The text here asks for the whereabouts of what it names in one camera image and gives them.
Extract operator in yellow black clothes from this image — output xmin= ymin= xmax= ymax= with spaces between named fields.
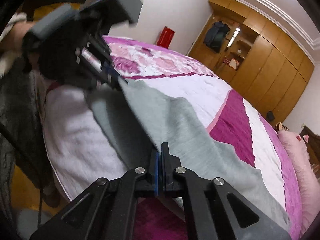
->
xmin=1 ymin=11 xmax=60 ymax=231

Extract dark jacket hanging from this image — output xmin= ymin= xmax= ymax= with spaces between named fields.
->
xmin=203 ymin=21 xmax=231 ymax=53

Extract pink white patterned bedspread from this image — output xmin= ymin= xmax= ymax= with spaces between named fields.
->
xmin=43 ymin=36 xmax=302 ymax=239

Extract pink pillow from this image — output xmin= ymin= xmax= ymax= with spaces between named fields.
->
xmin=278 ymin=131 xmax=319 ymax=236

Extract wooden headboard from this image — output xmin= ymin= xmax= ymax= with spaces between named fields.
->
xmin=300 ymin=125 xmax=320 ymax=181

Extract red box by wall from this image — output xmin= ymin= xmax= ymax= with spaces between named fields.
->
xmin=156 ymin=27 xmax=175 ymax=49

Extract wooden wardrobe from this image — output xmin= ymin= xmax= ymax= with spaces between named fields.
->
xmin=189 ymin=0 xmax=314 ymax=125

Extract grey pants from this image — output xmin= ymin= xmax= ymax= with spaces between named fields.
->
xmin=86 ymin=76 xmax=290 ymax=230

